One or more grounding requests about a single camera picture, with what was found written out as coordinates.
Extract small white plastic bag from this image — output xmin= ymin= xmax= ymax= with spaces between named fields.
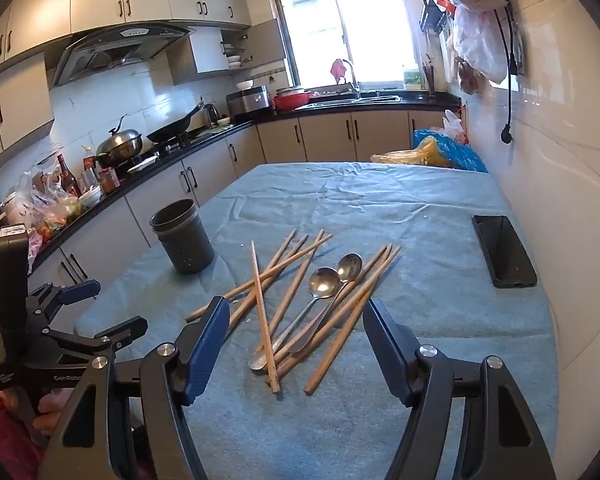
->
xmin=442 ymin=109 xmax=468 ymax=146

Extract black wok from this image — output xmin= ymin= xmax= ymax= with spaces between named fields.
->
xmin=146 ymin=101 xmax=206 ymax=143

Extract black countertop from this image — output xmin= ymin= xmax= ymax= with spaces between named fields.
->
xmin=27 ymin=97 xmax=463 ymax=273

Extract silver rice cooker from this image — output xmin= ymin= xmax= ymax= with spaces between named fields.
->
xmin=226 ymin=86 xmax=275 ymax=122

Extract black wall rack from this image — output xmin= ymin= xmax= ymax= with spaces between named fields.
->
xmin=420 ymin=0 xmax=453 ymax=36

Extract person's left forearm red sleeve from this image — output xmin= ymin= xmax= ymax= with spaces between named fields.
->
xmin=0 ymin=375 xmax=48 ymax=480

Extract red basin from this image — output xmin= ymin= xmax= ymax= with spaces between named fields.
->
xmin=272 ymin=91 xmax=311 ymax=112

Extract gas stove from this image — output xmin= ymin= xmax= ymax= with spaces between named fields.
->
xmin=125 ymin=135 xmax=196 ymax=162

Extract open cabinet with dishes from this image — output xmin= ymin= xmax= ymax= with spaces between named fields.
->
xmin=167 ymin=18 xmax=287 ymax=86

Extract steel faucet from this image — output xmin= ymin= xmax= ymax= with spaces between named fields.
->
xmin=340 ymin=59 xmax=361 ymax=101

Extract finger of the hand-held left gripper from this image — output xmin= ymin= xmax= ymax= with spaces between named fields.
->
xmin=41 ymin=315 xmax=149 ymax=362
xmin=27 ymin=280 xmax=102 ymax=322

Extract black cable with plug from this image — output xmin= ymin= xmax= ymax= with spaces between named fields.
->
xmin=492 ymin=5 xmax=526 ymax=143

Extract steel sink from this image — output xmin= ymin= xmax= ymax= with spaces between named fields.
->
xmin=310 ymin=89 xmax=401 ymax=106

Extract pile of wooden chopsticks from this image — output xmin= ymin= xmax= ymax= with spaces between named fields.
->
xmin=185 ymin=228 xmax=402 ymax=395

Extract large metal spoon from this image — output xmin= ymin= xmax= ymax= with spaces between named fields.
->
xmin=291 ymin=252 xmax=364 ymax=354
xmin=248 ymin=267 xmax=341 ymax=371

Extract black smartphone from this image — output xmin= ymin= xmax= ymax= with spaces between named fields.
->
xmin=471 ymin=214 xmax=538 ymax=289

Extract yellow plastic bag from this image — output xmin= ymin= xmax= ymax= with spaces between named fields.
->
xmin=371 ymin=137 xmax=456 ymax=168

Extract cooking oil bottle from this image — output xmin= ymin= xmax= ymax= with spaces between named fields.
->
xmin=82 ymin=146 xmax=99 ymax=186

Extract blue-grey towel tablecloth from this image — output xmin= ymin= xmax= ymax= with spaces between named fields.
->
xmin=75 ymin=161 xmax=556 ymax=480

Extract person's left hand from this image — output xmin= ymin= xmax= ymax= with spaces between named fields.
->
xmin=32 ymin=392 xmax=74 ymax=436

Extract range hood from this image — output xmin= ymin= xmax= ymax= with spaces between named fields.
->
xmin=51 ymin=23 xmax=196 ymax=88

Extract kitchen window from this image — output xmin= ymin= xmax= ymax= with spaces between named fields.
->
xmin=272 ymin=0 xmax=421 ymax=91

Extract lower kitchen cabinets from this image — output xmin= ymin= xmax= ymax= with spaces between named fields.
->
xmin=30 ymin=109 xmax=463 ymax=311

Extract blue plastic bag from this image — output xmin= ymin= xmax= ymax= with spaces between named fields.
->
xmin=412 ymin=129 xmax=488 ymax=173

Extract dark sauce bottle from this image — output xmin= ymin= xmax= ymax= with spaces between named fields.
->
xmin=55 ymin=154 xmax=81 ymax=196

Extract dark grey utensil holder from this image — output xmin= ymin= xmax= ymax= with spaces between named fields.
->
xmin=149 ymin=198 xmax=216 ymax=275

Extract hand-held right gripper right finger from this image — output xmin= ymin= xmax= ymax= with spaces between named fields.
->
xmin=362 ymin=298 xmax=561 ymax=480

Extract clear bags of food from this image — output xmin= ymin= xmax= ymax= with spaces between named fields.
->
xmin=0 ymin=170 xmax=83 ymax=241

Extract steel pot with lid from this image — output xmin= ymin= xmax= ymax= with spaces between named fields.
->
xmin=95 ymin=115 xmax=144 ymax=168

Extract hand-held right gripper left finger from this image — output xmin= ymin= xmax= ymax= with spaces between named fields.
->
xmin=37 ymin=296 xmax=231 ymax=480

